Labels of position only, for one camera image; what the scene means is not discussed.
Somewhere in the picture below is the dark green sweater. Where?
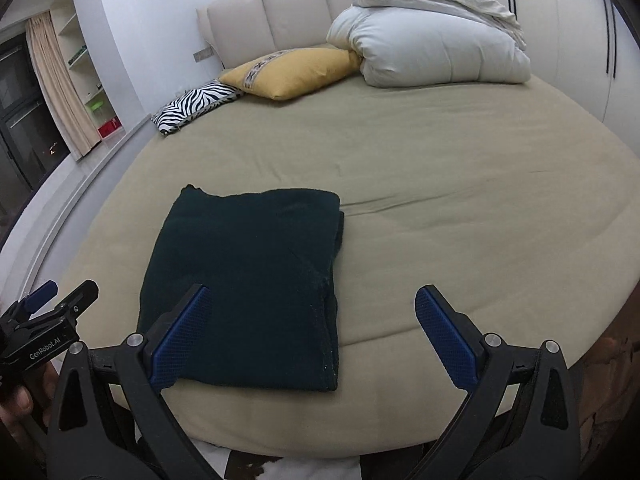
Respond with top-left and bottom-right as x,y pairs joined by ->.
137,185 -> 345,392

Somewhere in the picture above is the left hand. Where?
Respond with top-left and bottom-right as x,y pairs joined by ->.
1,362 -> 58,456

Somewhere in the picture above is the dark window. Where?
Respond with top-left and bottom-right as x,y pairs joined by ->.
0,34 -> 70,229

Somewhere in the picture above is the wooden chair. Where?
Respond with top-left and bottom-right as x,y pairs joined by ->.
576,320 -> 639,469

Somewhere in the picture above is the beige round bed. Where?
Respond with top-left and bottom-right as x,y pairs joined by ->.
61,77 -> 639,458

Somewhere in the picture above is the red box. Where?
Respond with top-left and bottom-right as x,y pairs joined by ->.
98,116 -> 122,139

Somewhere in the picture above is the beige curtain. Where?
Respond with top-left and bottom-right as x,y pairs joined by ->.
26,11 -> 101,160

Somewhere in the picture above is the zebra print pillow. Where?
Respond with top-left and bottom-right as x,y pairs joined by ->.
151,79 -> 244,136

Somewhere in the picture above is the yellow pillow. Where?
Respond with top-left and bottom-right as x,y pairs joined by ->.
219,47 -> 361,102

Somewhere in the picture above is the white folded duvet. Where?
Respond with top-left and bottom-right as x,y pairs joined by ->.
326,6 -> 530,88

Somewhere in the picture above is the white wardrobe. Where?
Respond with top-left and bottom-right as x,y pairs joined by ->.
498,0 -> 639,152

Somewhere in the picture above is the beige padded headboard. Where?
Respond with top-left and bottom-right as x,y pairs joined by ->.
196,0 -> 352,68

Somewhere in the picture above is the white wall shelf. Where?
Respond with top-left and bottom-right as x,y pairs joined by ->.
50,0 -> 117,130

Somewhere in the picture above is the wall switch plate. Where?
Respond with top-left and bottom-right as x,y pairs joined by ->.
193,47 -> 215,63

